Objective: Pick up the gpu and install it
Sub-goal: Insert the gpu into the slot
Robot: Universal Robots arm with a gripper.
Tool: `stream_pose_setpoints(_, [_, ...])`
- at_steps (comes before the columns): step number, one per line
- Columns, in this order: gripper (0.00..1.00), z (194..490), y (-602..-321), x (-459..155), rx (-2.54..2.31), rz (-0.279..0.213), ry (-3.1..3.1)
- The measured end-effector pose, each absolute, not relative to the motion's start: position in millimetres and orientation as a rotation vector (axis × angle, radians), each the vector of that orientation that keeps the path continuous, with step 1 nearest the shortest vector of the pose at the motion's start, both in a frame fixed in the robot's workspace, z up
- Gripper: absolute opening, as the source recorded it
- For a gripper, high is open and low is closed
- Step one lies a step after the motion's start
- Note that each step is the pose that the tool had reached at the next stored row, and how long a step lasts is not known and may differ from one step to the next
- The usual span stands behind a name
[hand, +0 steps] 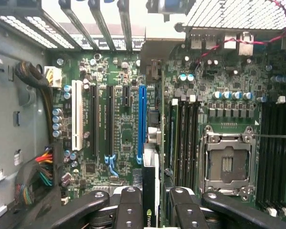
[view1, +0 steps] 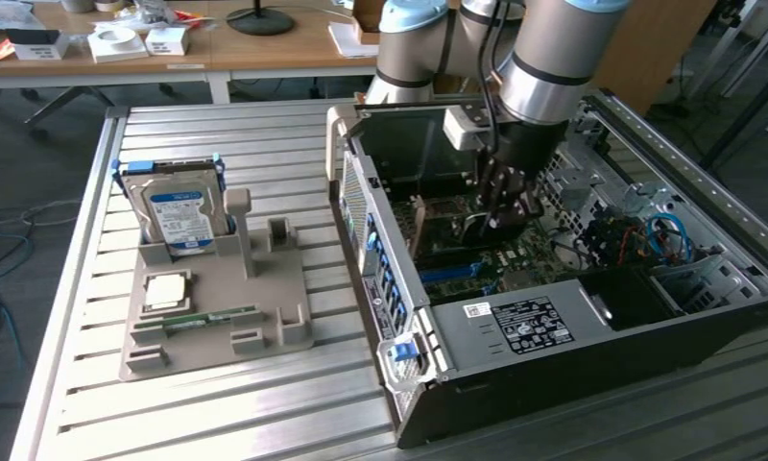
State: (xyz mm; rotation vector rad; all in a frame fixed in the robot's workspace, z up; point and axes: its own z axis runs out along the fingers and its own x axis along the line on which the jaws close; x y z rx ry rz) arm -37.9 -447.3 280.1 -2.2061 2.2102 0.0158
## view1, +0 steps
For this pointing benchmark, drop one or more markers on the green motherboard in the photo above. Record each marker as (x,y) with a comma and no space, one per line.
(524,261)

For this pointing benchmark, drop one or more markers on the beige parts rack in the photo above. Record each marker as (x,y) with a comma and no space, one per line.
(230,298)

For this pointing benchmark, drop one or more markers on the small white labelled box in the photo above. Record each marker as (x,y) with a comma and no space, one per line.
(166,42)

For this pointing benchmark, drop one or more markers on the black grey PC case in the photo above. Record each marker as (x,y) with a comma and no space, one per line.
(551,379)

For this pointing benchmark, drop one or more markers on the green RAM stick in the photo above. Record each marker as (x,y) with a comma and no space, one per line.
(194,319)

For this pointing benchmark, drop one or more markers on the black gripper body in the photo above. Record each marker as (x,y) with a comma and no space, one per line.
(528,144)

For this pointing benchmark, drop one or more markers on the green graphics card with fan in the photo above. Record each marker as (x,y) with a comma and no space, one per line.
(448,235)

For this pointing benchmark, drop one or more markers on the grey disk bay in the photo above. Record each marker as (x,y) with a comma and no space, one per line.
(711,283)

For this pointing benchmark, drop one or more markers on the black and white box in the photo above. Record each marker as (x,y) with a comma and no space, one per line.
(38,45)

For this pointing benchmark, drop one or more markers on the blue expansion slot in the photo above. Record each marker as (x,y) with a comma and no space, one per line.
(451,274)

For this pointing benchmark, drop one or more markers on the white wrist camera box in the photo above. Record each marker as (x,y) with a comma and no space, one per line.
(464,129)

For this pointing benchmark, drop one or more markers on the silver CPU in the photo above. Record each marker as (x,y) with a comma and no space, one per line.
(166,293)

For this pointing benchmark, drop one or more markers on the wooden desk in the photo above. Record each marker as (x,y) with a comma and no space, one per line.
(262,55)

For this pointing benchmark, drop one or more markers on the beige tape roll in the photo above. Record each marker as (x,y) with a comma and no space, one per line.
(109,5)

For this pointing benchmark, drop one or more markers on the blue case latch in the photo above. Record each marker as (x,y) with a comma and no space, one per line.
(401,349)

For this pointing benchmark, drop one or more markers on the white paper booklet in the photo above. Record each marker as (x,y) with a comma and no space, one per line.
(352,43)

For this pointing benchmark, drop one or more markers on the black round stand base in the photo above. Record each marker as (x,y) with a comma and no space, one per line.
(258,24)

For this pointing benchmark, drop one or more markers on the white box with round hole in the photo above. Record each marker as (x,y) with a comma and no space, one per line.
(117,45)

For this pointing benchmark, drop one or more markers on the brown cardboard box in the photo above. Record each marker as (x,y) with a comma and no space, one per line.
(365,14)

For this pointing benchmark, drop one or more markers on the grey power supply unit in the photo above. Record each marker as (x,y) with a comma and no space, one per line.
(460,346)

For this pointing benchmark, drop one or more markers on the hard disk in blue carrier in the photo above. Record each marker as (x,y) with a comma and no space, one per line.
(176,216)

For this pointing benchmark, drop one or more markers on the grey cup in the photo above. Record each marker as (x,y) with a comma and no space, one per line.
(77,5)

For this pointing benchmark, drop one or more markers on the wooden cabinet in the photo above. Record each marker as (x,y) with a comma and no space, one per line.
(672,48)

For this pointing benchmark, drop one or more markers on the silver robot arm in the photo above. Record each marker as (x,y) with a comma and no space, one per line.
(551,72)

